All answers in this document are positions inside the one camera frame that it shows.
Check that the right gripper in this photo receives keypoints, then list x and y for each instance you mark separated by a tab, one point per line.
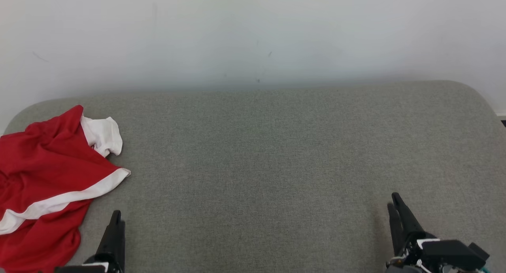
407	263

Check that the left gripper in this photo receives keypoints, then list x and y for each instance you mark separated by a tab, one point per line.
102	267

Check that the red shirt with white sleeves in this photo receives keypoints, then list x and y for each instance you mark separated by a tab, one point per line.
103	135

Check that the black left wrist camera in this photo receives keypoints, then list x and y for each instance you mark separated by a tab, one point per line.
71	270

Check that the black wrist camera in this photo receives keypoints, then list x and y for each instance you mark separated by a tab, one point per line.
454	255
71	270

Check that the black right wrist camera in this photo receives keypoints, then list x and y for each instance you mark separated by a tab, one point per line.
454	255

